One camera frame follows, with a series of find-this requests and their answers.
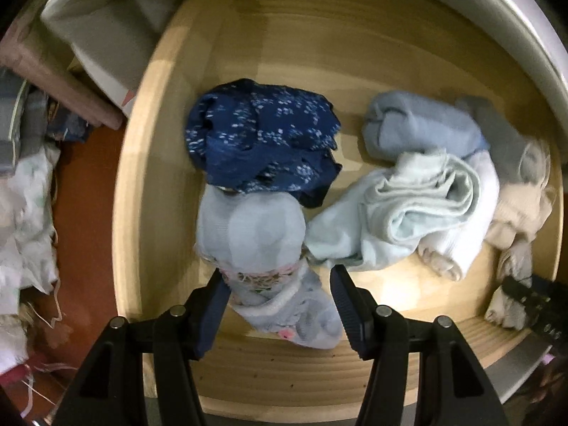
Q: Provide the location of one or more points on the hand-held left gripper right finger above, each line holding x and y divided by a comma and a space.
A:
350, 315

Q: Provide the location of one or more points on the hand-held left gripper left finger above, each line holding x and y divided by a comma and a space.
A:
213, 315

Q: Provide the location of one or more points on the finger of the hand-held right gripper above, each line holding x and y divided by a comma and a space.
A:
541, 310

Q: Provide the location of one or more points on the pale blue floral-trim sock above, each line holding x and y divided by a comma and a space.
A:
253, 230

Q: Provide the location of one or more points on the beige cloth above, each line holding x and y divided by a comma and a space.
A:
519, 213

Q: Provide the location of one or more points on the white sock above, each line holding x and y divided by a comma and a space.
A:
481, 213

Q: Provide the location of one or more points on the grey sock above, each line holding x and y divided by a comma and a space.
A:
514, 151

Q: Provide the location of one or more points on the wooden drawer with grey front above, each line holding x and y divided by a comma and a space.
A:
288, 31

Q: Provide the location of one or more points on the navy floral underwear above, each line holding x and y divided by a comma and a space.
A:
257, 133

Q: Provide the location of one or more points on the mint green cloth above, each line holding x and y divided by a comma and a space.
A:
399, 213

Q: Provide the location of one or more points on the light blue sock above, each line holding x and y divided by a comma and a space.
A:
417, 124

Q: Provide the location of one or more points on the white floral sheet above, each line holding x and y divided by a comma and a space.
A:
26, 213

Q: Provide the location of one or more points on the dark blue printed cloth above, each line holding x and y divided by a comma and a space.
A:
69, 128

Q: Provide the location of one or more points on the cardboard box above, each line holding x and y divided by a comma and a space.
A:
53, 75

